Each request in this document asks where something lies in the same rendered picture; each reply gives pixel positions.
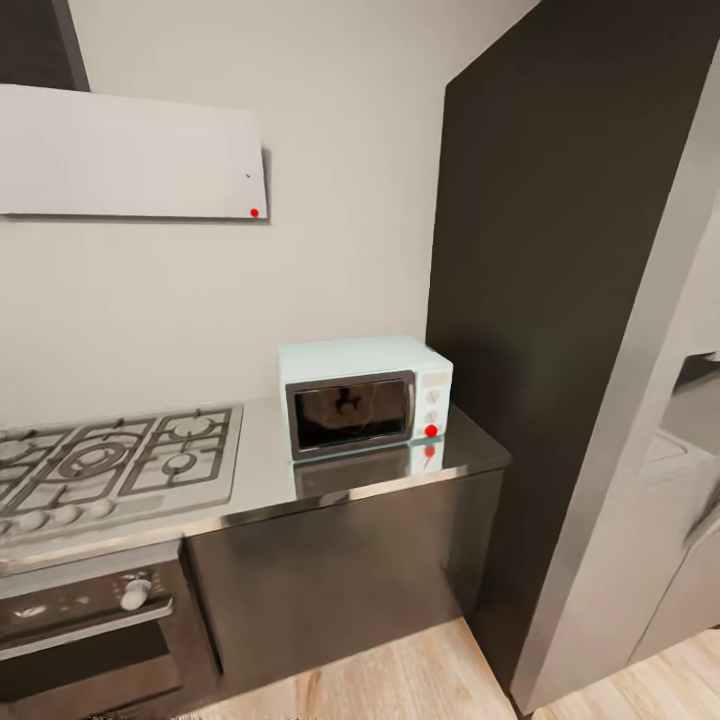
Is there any microwave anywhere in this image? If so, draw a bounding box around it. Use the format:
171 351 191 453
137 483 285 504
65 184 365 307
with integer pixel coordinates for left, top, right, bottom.
277 335 453 461

